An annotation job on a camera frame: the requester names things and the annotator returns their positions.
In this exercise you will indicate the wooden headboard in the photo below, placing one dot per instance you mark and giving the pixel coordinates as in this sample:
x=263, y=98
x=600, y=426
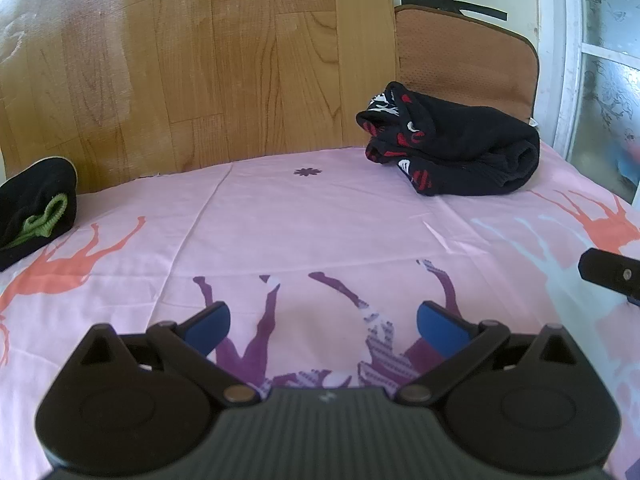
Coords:
x=200, y=60

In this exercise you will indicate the brown perforated cushion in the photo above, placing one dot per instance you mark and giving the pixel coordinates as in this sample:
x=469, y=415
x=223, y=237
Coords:
x=460, y=55

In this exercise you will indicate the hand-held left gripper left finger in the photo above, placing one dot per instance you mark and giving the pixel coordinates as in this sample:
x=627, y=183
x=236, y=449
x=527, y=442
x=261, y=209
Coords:
x=210, y=327

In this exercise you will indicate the black red white printed garment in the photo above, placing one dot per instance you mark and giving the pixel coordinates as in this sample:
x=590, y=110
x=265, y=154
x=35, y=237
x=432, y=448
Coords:
x=470, y=145

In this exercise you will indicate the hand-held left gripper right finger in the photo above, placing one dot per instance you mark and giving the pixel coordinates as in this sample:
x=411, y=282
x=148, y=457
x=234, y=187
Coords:
x=440, y=327

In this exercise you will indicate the white frosted glass window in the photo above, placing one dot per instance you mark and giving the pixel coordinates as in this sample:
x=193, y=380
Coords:
x=600, y=60

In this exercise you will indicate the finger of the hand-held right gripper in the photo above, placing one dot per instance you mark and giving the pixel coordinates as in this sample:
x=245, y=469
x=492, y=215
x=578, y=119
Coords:
x=607, y=270

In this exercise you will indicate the pink printed bed sheet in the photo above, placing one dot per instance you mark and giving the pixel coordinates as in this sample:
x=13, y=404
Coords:
x=310, y=220

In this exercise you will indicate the black garment with green trim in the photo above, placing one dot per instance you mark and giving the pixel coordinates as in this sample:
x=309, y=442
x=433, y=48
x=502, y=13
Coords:
x=30, y=195

